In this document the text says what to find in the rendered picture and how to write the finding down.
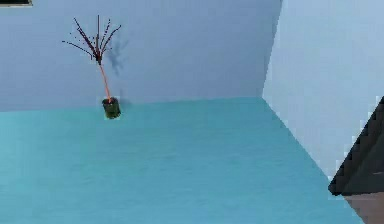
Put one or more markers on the dark grey room door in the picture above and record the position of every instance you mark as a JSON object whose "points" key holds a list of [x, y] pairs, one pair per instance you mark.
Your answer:
{"points": [[365, 163]]}

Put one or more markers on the dark framed picture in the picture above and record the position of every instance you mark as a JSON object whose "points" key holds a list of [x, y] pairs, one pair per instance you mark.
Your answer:
{"points": [[15, 2]]}

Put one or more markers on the house plant in green pot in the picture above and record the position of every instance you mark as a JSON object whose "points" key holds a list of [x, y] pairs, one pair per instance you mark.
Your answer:
{"points": [[111, 108]]}

